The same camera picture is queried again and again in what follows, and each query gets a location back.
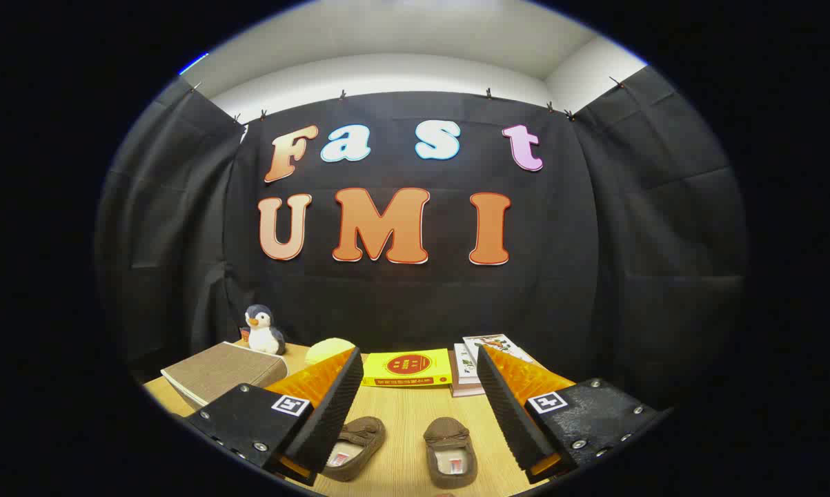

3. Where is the yellow round plush bun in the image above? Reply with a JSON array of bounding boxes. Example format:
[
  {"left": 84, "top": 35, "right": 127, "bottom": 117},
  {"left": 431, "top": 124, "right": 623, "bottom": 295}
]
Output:
[{"left": 305, "top": 338, "right": 357, "bottom": 367}]

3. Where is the brown fabric storage box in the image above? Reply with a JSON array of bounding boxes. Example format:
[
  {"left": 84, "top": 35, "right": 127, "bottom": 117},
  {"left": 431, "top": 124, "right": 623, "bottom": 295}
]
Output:
[{"left": 161, "top": 341, "right": 289, "bottom": 409}]

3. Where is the pale pink paperback book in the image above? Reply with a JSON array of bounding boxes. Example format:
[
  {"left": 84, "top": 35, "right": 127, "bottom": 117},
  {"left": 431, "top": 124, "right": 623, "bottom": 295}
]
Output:
[{"left": 449, "top": 351, "right": 486, "bottom": 398}]

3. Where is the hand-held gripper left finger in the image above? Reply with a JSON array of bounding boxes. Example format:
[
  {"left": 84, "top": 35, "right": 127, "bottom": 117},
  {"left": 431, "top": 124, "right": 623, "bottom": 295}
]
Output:
[{"left": 184, "top": 347, "right": 365, "bottom": 487}]

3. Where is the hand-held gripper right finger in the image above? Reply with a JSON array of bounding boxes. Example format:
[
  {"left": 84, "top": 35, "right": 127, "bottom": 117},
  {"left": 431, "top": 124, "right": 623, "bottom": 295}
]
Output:
[{"left": 476, "top": 345, "right": 664, "bottom": 484}]

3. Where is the brown moccasin shoe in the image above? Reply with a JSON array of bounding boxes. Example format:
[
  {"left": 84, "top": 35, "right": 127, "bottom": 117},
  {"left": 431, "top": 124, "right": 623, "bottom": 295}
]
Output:
[
  {"left": 423, "top": 417, "right": 478, "bottom": 489},
  {"left": 322, "top": 416, "right": 386, "bottom": 483}
]

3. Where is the penguin plush toy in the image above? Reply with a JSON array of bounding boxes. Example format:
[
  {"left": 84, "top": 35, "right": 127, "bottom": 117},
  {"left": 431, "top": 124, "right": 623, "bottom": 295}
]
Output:
[{"left": 244, "top": 304, "right": 286, "bottom": 356}]

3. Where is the white book with floral cover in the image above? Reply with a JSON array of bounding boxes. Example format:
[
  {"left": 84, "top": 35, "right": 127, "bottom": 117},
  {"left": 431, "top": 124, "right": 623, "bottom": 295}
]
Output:
[{"left": 462, "top": 334, "right": 536, "bottom": 365}]

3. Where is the yellow book with red circle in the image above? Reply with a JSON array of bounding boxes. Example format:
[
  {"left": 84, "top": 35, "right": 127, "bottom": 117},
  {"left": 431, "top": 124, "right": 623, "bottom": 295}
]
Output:
[{"left": 361, "top": 349, "right": 453, "bottom": 388}]

